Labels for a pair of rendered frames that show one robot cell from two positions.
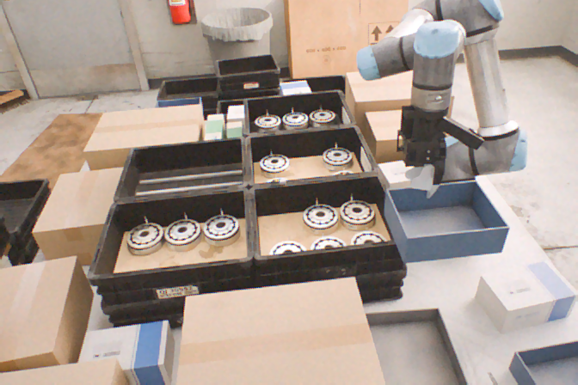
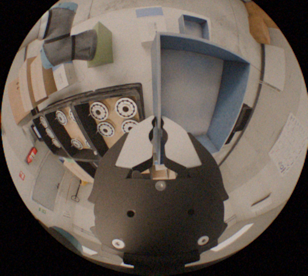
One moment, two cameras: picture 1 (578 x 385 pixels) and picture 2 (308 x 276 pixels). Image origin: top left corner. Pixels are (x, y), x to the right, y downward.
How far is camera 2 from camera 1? 1.00 m
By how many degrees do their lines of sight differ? 67
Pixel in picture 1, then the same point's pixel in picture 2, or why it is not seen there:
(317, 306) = not seen: hidden behind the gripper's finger
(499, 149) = (58, 18)
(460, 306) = (147, 55)
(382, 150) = (50, 90)
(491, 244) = (231, 73)
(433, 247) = (220, 126)
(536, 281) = (149, 17)
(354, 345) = not seen: hidden behind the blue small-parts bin
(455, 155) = (53, 51)
